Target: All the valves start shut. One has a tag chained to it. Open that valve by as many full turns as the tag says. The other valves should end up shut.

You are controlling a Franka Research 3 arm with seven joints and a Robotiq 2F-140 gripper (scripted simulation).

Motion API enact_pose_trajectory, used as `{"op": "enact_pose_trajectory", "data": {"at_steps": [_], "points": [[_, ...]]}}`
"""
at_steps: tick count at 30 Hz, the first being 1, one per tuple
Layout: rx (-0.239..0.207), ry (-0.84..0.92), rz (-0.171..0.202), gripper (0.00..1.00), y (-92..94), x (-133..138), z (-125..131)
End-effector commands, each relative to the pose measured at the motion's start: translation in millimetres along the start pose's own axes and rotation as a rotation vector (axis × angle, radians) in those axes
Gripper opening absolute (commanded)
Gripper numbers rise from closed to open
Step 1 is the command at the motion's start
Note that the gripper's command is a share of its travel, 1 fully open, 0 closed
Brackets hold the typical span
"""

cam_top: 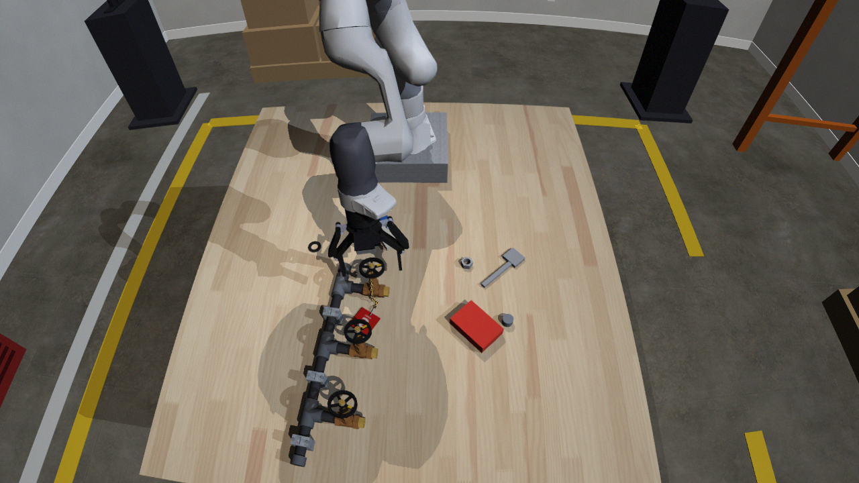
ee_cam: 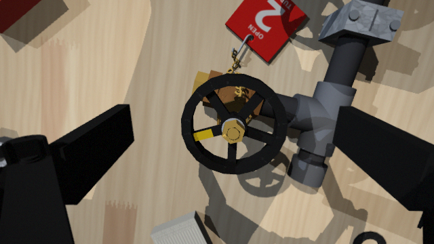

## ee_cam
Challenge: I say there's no black rubber ring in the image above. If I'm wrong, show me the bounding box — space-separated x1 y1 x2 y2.
353 231 387 244

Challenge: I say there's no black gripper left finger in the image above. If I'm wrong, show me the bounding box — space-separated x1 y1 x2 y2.
0 104 134 244

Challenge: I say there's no grey hex nut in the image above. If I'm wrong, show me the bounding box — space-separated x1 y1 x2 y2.
0 136 14 167

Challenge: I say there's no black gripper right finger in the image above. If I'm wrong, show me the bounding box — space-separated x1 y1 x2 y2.
332 106 434 244

